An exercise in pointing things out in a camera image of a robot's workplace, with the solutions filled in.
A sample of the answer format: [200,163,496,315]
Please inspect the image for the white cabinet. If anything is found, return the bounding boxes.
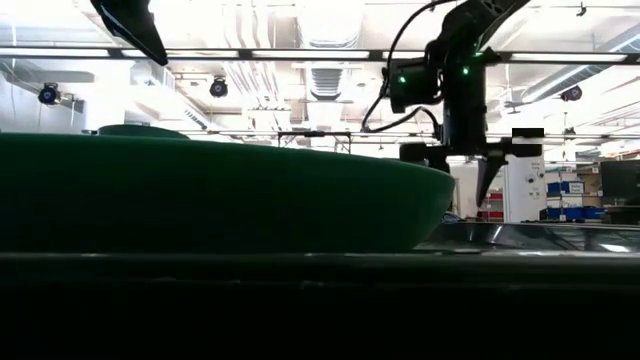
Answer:
[503,153,547,224]

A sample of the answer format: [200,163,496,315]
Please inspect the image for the long ceiling light bar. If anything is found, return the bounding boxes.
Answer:
[0,45,640,64]

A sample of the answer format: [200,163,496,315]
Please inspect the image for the blue storage bin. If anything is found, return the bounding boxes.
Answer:
[547,180,585,195]
[547,206,606,221]

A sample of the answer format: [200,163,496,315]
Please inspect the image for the silver ventilation duct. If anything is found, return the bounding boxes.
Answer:
[294,0,366,101]

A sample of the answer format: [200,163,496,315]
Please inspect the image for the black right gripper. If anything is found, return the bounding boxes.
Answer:
[399,107,545,209]

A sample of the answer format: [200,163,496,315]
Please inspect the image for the dark green plastic tray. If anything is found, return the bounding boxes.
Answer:
[0,222,640,301]

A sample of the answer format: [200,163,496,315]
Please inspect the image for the red storage bin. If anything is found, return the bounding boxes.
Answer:
[477,192,504,221]

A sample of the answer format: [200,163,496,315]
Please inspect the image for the black monitor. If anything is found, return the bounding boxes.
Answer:
[599,159,640,199]

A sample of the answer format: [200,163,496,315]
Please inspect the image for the green plastic plate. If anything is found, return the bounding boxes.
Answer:
[0,132,456,254]

